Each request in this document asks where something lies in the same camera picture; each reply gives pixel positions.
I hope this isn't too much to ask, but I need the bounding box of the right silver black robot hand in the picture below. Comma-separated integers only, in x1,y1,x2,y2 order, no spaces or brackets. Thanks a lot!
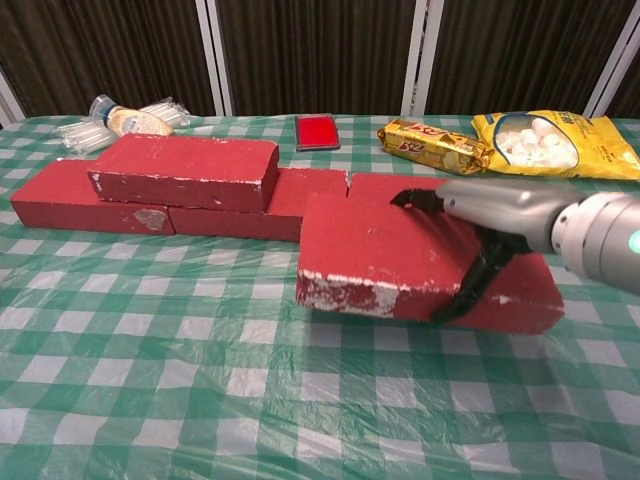
389,178,581,324

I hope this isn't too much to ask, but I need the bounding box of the gold snack package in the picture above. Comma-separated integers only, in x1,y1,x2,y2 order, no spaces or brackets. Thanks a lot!
377,118,491,175

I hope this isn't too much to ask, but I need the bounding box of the yellow marshmallow bag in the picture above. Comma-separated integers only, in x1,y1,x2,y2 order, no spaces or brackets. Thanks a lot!
472,110,640,182

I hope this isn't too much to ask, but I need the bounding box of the red ink pad case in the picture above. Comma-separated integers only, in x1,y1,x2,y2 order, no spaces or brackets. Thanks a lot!
294,114,341,152

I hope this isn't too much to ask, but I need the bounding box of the cream sauce squeeze bottle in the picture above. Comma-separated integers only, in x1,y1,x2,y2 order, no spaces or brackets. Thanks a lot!
89,94,174,137

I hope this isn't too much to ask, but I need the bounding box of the green white checked tablecloth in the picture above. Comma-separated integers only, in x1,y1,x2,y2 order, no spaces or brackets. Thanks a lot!
0,113,640,480

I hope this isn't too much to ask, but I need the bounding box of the white partition frame post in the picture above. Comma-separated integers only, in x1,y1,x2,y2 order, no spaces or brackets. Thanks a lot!
196,0,236,117
582,0,640,119
399,0,445,116
0,69,26,129

